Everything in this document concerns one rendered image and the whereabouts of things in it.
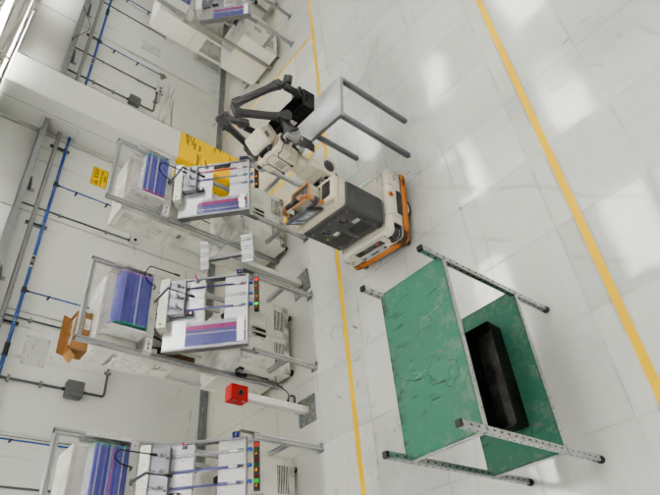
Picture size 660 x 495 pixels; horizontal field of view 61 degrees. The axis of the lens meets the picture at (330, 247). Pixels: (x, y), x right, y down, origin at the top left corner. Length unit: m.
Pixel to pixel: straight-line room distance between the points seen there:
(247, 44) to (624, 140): 5.92
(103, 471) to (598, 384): 3.14
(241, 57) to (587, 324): 6.52
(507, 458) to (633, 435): 0.61
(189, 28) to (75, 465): 5.91
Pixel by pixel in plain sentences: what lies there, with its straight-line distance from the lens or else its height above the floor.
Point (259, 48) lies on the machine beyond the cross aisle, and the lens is 8.56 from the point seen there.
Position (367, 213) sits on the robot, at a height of 0.47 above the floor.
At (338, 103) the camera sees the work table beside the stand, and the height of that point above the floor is 0.80.
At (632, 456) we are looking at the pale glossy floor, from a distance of 3.21.
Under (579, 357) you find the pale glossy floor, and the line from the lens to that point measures 3.40.
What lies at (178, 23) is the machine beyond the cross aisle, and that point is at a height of 1.43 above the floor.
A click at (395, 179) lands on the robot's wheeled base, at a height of 0.18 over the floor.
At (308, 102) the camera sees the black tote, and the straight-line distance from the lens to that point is 4.49.
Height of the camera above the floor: 2.90
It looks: 33 degrees down
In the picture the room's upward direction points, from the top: 67 degrees counter-clockwise
